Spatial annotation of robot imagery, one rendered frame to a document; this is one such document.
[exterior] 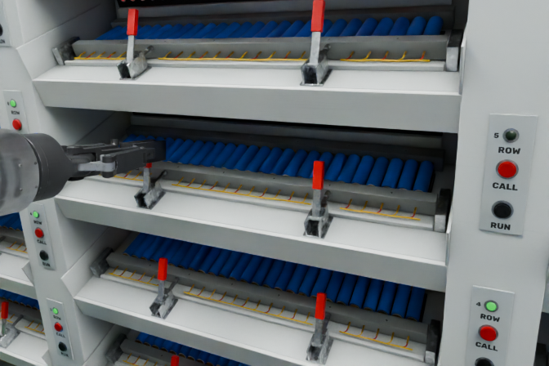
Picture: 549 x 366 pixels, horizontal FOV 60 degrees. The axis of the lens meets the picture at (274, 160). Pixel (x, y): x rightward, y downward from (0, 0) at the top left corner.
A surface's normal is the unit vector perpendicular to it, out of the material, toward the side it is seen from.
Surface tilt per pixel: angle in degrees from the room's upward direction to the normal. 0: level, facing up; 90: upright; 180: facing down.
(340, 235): 19
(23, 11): 90
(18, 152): 59
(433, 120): 109
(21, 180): 90
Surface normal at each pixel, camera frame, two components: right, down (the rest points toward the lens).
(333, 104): -0.39, 0.58
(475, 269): -0.42, 0.29
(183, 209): -0.17, -0.81
